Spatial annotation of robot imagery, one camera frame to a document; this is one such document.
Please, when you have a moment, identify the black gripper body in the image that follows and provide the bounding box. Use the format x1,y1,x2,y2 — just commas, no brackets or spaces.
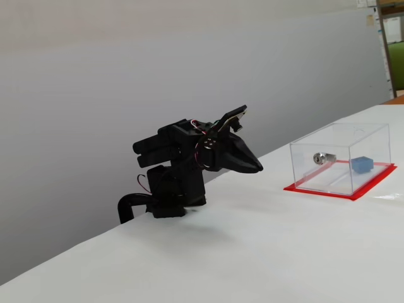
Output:
196,131,230,173

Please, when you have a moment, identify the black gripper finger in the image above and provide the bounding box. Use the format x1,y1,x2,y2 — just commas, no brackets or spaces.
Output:
222,155,264,174
226,133,264,169

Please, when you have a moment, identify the blue lego brick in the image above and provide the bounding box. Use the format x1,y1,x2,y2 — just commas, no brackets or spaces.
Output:
350,155,375,174

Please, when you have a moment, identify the transparent plastic box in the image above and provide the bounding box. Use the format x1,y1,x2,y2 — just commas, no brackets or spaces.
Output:
289,122,391,197

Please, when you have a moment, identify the silver cam lock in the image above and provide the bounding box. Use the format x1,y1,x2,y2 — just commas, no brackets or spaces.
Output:
312,152,337,165

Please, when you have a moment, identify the black table clamp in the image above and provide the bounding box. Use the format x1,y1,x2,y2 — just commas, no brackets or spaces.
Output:
117,193,153,225

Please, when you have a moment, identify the red tape rectangle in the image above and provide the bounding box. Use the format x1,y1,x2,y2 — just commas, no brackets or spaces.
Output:
283,160,398,202

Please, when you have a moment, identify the green seat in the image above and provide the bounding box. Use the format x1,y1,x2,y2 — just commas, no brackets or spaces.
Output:
387,42,404,92

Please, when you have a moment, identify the white paper sign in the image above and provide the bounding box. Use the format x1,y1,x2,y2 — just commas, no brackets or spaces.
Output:
383,16,402,45

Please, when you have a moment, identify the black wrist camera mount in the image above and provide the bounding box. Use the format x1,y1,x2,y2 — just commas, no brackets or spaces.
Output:
217,105,249,133

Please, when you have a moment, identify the grey metal shelf post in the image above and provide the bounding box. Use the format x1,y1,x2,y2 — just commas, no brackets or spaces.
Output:
375,0,399,99

